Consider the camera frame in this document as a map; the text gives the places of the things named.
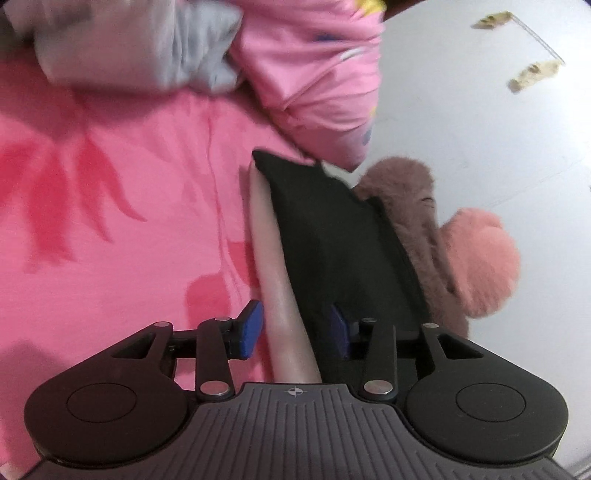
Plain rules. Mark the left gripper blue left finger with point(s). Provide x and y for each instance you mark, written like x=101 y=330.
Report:
x=218 y=342

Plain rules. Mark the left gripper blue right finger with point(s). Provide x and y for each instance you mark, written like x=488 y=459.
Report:
x=367 y=352

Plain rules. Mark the black folded garment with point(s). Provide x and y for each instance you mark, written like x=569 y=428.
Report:
x=341 y=252

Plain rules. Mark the pink fluffy pompom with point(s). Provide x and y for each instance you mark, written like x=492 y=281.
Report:
x=484 y=260

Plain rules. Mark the brown plush toy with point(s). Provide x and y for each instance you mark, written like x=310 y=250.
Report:
x=406 y=189

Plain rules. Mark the pink floral bed sheet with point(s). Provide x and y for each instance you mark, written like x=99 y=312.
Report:
x=117 y=211

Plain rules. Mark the pink quilt with grey lining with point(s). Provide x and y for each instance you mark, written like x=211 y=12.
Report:
x=313 y=65

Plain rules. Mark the yellowed tape strip lower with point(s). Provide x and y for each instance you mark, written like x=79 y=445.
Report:
x=533 y=74

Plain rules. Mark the yellowed tape strip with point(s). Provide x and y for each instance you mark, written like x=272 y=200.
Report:
x=533 y=74
x=494 y=20

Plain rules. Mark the yellowed tape strip upper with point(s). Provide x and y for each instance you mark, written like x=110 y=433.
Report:
x=494 y=20

